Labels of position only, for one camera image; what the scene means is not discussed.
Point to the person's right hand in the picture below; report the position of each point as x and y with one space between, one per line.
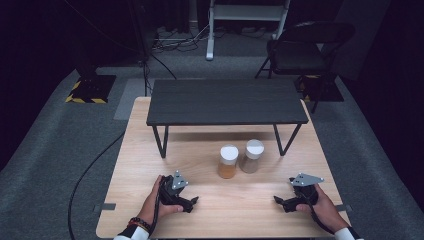
325 210

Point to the jar with orange contents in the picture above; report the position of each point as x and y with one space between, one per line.
228 162

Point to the grey tape strip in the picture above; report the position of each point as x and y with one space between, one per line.
105 207
344 208

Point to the jar with brown contents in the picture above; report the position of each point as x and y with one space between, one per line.
252 157

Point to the white metal stand frame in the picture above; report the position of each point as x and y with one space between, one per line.
245 13

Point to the person's left hand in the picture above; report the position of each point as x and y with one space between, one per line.
156 208

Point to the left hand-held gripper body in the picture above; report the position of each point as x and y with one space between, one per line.
170 191

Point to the black striped stand base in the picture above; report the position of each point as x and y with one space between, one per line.
90 89
320 87

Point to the black folding chair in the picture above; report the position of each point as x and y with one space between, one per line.
301 50

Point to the dark shelf with metal legs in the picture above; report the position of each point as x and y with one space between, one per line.
226 101

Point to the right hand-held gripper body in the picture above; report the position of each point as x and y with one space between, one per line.
305 191

